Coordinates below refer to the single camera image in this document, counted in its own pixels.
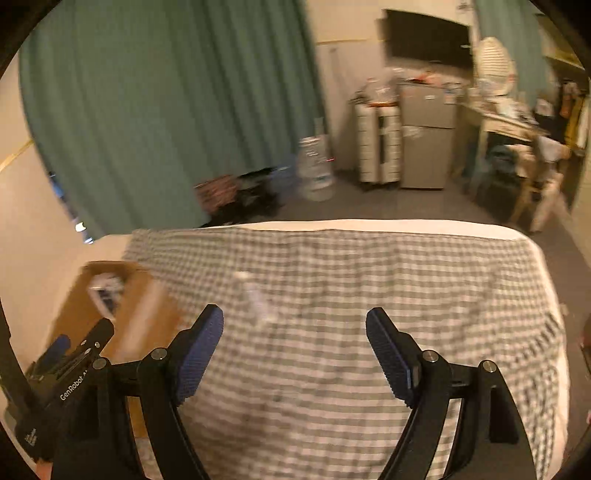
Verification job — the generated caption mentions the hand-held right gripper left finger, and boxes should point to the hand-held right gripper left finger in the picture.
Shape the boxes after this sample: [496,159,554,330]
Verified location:
[51,304,225,480]

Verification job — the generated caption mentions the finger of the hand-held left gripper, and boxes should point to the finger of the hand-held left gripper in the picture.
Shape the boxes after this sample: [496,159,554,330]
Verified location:
[37,335,72,372]
[79,318,115,360]

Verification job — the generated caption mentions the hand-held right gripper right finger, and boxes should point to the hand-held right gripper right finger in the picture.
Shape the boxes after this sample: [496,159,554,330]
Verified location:
[366,307,539,480]

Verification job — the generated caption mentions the brown cardboard box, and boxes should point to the brown cardboard box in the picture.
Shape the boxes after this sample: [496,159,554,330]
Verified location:
[28,261,190,439]

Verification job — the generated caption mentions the white elongated object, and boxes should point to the white elongated object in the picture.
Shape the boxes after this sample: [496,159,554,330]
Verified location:
[233,271,273,326]

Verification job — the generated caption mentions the grey checkered blanket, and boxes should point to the grey checkered blanket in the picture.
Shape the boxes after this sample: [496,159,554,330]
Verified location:
[124,226,566,480]

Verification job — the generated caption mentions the checkered bed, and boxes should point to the checkered bed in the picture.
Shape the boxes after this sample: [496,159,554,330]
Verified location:
[99,219,571,480]

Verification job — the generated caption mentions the patterned bag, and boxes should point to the patterned bag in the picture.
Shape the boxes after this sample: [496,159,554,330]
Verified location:
[194,175,241,215]

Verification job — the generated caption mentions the black bag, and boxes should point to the black bag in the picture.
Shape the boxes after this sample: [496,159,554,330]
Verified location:
[208,168,282,227]

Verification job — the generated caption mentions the blue bag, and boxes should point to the blue bag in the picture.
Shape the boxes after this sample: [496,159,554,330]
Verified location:
[272,166,301,199]

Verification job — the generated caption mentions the clear water jug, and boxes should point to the clear water jug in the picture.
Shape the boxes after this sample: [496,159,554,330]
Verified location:
[298,136,335,201]

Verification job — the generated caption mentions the white drawer cart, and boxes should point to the white drawer cart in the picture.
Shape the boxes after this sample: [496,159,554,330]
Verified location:
[376,104,402,185]
[355,104,382,185]

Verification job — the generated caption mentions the grey fridge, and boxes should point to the grey fridge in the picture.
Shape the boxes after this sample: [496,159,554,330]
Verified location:
[399,83,460,190]

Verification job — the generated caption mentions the green curtain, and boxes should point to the green curtain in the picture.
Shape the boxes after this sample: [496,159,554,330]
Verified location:
[475,0,541,93]
[18,0,324,241]

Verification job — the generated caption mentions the wooden chair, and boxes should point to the wooden chair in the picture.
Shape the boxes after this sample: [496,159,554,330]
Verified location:
[510,134,575,234]

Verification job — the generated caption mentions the wooden desk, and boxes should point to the wooden desk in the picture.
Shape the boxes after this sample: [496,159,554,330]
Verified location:
[462,102,550,195]

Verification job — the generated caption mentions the hanging clothes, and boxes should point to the hanging clothes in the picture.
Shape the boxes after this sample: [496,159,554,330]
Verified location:
[554,83,591,148]

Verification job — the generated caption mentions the white ribbed fan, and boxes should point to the white ribbed fan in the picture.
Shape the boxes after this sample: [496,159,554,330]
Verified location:
[475,37,515,97]

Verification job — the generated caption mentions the black wall television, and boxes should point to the black wall television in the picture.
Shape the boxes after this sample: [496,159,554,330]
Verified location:
[385,9,472,70]

